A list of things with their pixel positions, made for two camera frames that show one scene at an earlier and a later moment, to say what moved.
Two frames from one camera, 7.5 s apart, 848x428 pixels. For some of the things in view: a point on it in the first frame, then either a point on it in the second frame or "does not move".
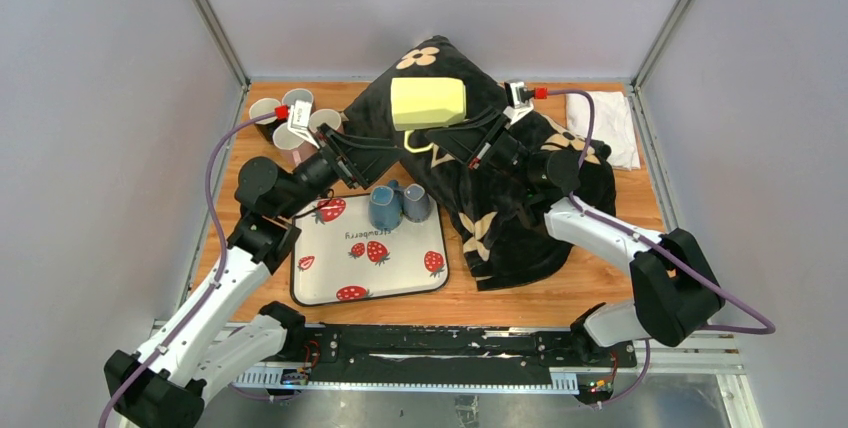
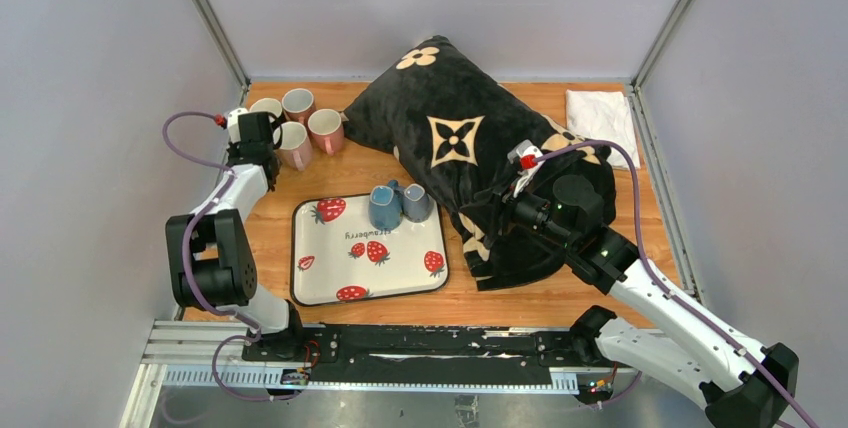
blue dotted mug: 386,206 does not move
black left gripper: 338,157 → 266,126
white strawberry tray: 340,256 does not move
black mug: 263,107 does not move
